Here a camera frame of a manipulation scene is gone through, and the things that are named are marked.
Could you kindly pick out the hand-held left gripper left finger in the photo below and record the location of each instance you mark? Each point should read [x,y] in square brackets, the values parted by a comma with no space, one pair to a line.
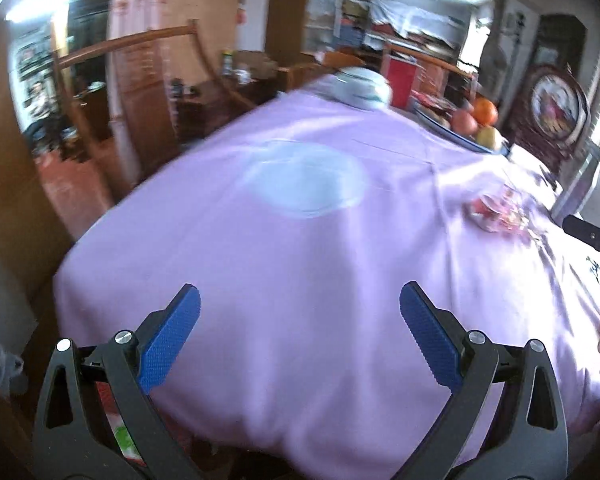
[172,335]

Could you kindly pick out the grey cloth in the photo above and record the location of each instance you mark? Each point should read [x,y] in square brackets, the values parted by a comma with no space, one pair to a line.
[0,365]

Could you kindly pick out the red snack packets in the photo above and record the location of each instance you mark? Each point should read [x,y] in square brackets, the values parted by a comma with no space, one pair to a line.
[432,101]

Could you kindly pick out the blue fruit plate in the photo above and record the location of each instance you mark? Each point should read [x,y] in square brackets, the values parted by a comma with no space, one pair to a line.
[445,127]

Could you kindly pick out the eyeglasses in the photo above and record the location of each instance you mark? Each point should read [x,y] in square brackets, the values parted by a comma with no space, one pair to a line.
[592,264]

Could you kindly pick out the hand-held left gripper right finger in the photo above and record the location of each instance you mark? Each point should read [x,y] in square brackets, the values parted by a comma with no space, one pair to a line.
[430,340]

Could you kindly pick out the white hanging cloth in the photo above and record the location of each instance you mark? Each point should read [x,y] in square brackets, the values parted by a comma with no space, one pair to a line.
[415,20]

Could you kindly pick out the spray bottle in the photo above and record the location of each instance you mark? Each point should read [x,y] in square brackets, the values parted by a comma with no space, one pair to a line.
[226,63]

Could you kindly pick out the red box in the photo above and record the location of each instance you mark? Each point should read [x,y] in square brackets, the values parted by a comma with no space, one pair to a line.
[400,77]

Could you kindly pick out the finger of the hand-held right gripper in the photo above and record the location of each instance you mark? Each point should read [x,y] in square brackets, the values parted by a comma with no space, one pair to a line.
[590,235]

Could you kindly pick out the purple tablecloth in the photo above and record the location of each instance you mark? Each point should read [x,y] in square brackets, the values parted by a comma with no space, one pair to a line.
[305,285]

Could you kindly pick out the orange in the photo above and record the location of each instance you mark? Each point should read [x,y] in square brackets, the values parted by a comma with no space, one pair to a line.
[485,111]

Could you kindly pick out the curved wooden chair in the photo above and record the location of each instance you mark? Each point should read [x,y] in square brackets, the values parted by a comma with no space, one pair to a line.
[130,42]

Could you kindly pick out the dark wooden side table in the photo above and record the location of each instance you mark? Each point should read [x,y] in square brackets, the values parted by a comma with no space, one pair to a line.
[215,102]

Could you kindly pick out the yellow apple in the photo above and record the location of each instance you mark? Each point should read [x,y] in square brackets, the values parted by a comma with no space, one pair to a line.
[489,138]

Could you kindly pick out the red apple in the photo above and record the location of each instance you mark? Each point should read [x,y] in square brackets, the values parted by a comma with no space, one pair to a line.
[464,122]

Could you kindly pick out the white ceramic jar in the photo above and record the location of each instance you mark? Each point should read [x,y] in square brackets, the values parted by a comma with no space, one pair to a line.
[360,87]

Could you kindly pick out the clear plastic lid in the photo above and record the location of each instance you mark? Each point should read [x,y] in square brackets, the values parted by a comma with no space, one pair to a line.
[305,180]

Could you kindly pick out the carved wooden chair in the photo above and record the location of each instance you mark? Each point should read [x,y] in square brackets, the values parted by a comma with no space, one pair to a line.
[430,67]

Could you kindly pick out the steel thermos bottle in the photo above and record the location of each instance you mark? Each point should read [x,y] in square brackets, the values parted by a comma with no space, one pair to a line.
[577,182]

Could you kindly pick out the floral glass dish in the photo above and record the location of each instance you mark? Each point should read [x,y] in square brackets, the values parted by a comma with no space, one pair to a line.
[500,210]

